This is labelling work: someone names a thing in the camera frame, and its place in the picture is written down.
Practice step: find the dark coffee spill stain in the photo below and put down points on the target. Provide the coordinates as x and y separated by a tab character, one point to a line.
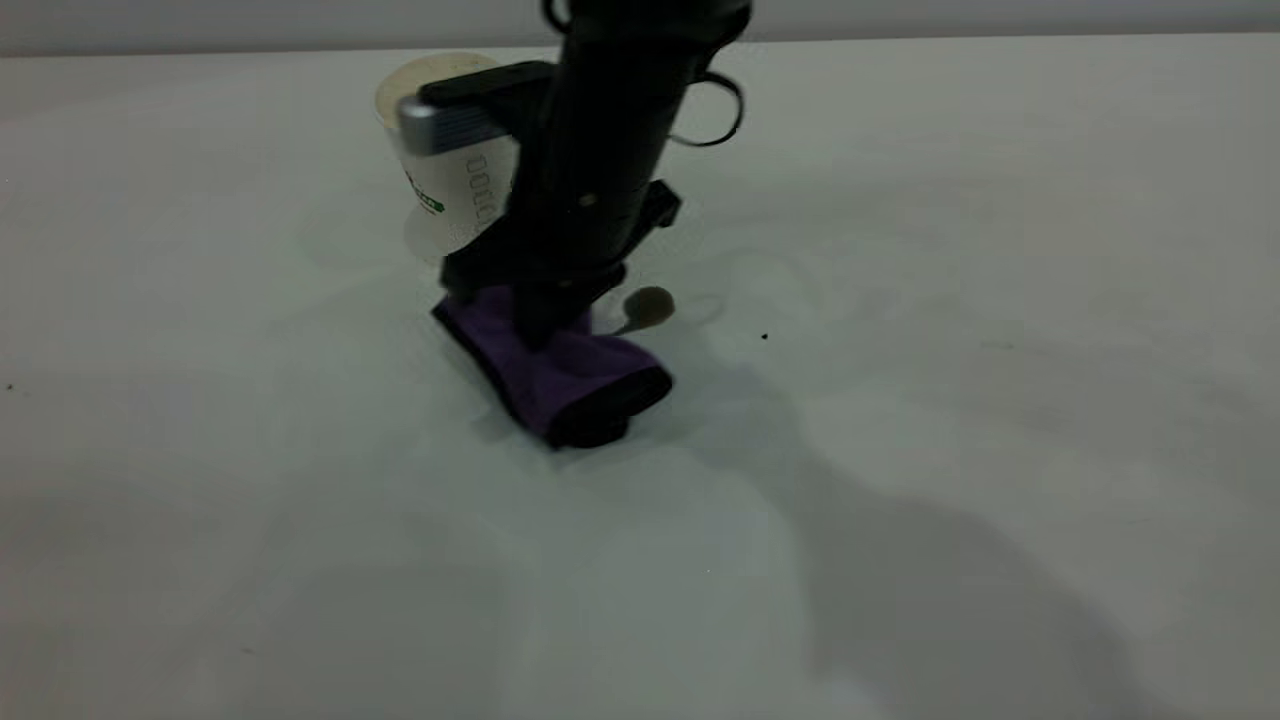
652	305

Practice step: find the purple black-edged microfiber cloth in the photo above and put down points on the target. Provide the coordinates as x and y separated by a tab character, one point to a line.
565	375

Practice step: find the white paper coffee cup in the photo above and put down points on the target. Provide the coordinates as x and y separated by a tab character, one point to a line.
455	195

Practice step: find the silver black wrist camera box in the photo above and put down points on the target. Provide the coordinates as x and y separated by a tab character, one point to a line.
460	115

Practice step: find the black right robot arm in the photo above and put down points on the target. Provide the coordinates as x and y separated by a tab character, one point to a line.
650	15

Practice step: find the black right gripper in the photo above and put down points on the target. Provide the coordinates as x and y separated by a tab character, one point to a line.
600	170

